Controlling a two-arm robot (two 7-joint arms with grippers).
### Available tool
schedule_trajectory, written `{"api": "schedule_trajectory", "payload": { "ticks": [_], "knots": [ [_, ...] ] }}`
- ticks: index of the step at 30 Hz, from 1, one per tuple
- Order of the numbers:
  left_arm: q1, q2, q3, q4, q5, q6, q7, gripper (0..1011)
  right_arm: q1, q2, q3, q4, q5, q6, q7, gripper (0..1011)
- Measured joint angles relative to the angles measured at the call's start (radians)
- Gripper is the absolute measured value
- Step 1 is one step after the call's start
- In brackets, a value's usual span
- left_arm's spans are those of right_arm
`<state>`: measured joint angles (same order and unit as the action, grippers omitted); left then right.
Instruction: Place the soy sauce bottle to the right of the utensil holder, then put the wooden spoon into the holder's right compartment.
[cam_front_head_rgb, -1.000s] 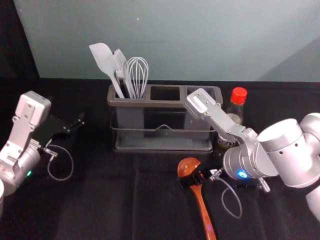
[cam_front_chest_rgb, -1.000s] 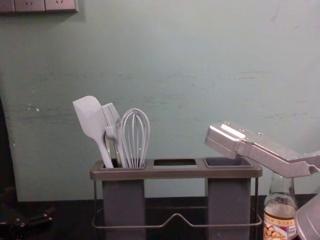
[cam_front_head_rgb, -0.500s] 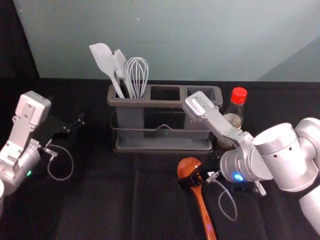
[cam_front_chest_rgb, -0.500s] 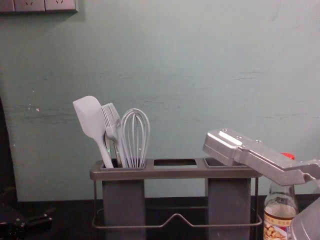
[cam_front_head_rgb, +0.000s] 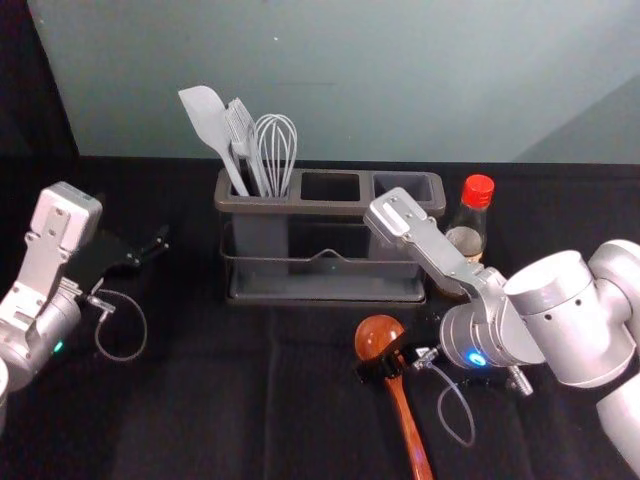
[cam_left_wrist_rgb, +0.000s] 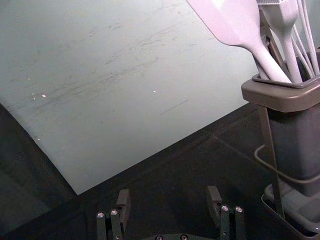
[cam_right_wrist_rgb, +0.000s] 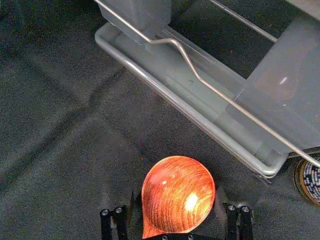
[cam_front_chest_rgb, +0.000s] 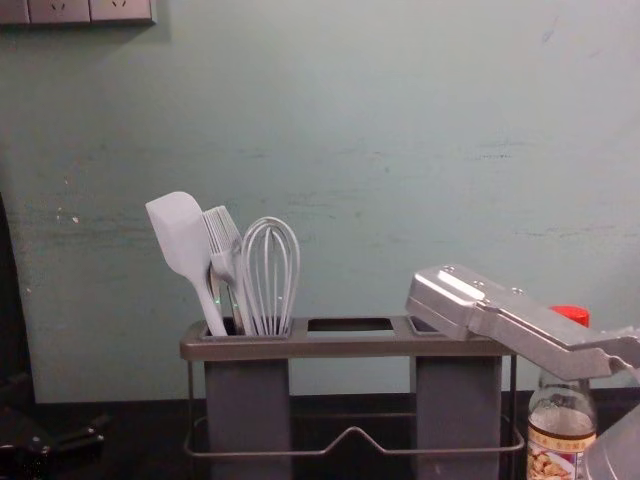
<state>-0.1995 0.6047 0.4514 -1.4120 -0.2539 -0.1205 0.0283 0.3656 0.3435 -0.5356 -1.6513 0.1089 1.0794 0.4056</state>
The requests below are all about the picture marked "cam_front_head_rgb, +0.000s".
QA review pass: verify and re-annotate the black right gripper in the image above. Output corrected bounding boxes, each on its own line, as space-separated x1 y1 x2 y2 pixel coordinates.
355 319 447 386

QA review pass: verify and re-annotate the grey wire whisk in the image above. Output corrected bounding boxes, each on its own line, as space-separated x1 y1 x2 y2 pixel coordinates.
255 113 299 199

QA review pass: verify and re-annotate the brown wooden ladle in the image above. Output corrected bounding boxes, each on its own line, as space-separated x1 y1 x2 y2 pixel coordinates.
354 314 436 480

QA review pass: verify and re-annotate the black table cloth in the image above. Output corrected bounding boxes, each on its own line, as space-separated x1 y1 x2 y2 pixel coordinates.
0 0 640 480

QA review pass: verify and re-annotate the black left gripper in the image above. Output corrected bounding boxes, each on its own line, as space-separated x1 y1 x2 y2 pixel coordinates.
67 224 171 297

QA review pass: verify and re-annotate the dark grey utensil holder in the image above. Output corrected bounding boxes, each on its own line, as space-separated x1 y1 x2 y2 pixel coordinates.
214 168 448 307

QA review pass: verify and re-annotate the grey slotted turner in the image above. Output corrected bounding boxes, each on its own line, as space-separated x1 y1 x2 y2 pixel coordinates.
223 97 269 198

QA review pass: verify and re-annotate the thin dark left gripper cable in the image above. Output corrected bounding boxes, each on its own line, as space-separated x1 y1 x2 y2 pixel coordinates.
84 289 149 362

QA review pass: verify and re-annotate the soy sauce bottle red cap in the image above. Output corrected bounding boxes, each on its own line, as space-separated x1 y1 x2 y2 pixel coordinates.
433 173 497 301

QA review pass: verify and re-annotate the grey silicone spatula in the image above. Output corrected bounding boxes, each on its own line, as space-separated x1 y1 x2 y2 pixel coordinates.
178 85 251 198

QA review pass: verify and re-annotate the thin pale right gripper cable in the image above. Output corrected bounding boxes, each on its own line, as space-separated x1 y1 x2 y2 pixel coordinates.
412 346 477 448

